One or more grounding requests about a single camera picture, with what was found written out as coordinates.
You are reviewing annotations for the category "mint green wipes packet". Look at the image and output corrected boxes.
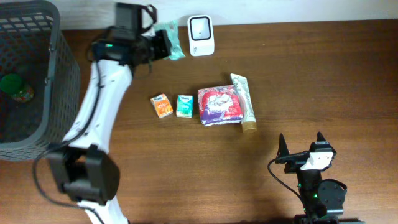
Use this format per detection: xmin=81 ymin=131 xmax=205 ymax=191
xmin=154 ymin=20 xmax=185 ymax=60

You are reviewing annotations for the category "white cream tube gold cap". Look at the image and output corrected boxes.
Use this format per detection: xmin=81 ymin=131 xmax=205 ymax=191
xmin=230 ymin=73 xmax=257 ymax=133

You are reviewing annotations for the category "orange tissue pack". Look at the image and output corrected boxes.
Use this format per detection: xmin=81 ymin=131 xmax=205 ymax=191
xmin=150 ymin=93 xmax=173 ymax=118

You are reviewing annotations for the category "teal tissue pack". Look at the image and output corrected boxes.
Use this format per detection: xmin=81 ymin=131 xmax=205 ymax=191
xmin=176 ymin=95 xmax=193 ymax=118

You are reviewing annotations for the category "red purple pad package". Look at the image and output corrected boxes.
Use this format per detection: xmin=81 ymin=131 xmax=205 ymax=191
xmin=198 ymin=85 xmax=243 ymax=126

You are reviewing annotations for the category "green lid glass jar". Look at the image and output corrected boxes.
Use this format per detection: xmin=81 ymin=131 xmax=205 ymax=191
xmin=1 ymin=73 xmax=34 ymax=103

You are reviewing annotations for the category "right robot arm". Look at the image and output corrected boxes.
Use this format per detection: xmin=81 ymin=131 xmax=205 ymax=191
xmin=267 ymin=133 xmax=362 ymax=224

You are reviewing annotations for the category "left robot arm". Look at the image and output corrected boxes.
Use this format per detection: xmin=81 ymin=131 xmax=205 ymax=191
xmin=42 ymin=2 xmax=171 ymax=223

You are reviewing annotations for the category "white barcode scanner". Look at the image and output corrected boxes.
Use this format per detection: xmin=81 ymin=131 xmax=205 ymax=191
xmin=187 ymin=15 xmax=215 ymax=57

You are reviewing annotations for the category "grey plastic mesh basket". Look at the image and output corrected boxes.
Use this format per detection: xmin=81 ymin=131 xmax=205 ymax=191
xmin=1 ymin=1 xmax=80 ymax=161

